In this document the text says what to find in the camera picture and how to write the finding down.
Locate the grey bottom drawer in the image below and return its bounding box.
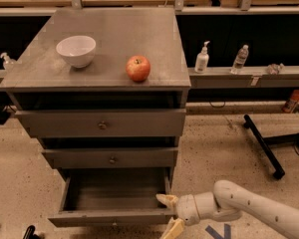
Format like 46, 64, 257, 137
49, 167, 172, 227

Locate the white pump lotion bottle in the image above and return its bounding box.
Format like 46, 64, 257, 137
194, 41, 209, 73

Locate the white ceramic bowl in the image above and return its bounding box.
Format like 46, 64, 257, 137
56, 36, 96, 68

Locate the clear pump sanitizer bottle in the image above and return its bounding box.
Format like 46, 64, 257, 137
0, 52, 16, 70

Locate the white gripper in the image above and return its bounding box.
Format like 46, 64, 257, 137
155, 194, 200, 239

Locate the black object bottom left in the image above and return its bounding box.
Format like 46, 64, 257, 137
23, 225, 43, 239

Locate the grey top drawer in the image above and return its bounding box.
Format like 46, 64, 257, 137
16, 109, 185, 138

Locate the crumpled plastic wrapper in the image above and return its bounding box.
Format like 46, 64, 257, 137
267, 64, 284, 75

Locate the orange spray can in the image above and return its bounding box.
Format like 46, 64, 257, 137
282, 90, 299, 113

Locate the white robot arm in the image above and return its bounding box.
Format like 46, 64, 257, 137
155, 180, 299, 239

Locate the grey drawer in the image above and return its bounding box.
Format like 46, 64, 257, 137
43, 147, 177, 169
49, 167, 172, 227
16, 109, 185, 138

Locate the grey middle drawer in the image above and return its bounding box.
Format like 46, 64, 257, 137
43, 147, 177, 169

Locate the grey drawer cabinet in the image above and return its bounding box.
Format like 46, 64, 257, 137
0, 7, 192, 184

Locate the red apple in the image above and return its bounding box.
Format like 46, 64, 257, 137
126, 55, 150, 82

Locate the clear plastic water bottle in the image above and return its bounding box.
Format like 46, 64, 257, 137
230, 45, 249, 74

